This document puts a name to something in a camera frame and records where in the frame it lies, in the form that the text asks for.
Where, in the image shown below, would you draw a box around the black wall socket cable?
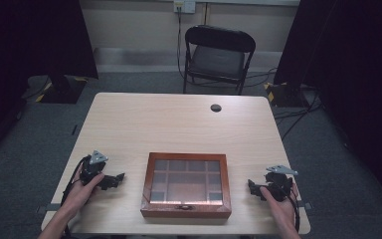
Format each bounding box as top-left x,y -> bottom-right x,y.
176,6 -> 187,81

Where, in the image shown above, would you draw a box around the black folding chair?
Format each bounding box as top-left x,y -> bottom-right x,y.
182,24 -> 258,97

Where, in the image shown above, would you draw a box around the white wall socket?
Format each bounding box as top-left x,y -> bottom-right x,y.
173,0 -> 197,15

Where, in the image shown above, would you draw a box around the person's right hand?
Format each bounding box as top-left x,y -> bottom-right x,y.
259,182 -> 300,231

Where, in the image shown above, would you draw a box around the dark curtain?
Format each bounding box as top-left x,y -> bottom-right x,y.
0,0 -> 99,167
273,0 -> 382,213

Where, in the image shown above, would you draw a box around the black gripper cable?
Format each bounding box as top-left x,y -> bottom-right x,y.
60,155 -> 91,239
278,180 -> 302,233

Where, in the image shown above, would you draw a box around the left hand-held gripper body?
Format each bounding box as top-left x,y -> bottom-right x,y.
79,149 -> 109,187

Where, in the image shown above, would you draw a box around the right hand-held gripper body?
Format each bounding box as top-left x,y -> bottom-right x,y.
264,164 -> 299,203

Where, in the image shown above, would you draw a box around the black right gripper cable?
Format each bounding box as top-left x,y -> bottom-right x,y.
278,180 -> 302,233

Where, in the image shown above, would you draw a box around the person's left hand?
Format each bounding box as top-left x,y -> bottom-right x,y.
60,172 -> 105,217

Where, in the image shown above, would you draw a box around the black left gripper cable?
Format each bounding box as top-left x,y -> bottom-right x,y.
60,155 -> 91,239

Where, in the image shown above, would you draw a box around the black stand base striped tape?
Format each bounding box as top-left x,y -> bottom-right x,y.
34,75 -> 89,105
263,81 -> 311,109

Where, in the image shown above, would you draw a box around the wooden box with glass lid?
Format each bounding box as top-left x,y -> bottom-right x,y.
140,151 -> 233,220

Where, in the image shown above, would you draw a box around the black floor cables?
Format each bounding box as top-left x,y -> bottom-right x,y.
245,67 -> 326,142

